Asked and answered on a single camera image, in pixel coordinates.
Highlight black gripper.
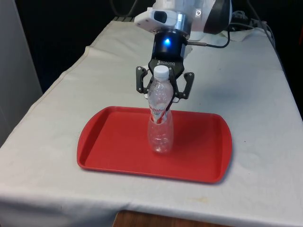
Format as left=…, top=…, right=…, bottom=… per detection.
left=135, top=28, right=195, bottom=125

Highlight clear plastic bottle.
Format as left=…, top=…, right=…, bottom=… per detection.
left=147, top=66, right=175, bottom=155

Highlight red tray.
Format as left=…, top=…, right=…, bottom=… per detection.
left=76, top=106, right=234, bottom=184

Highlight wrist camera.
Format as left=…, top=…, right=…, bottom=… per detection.
left=134, top=6, right=183, bottom=33

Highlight black cable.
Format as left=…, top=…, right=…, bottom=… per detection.
left=187, top=23, right=255, bottom=48

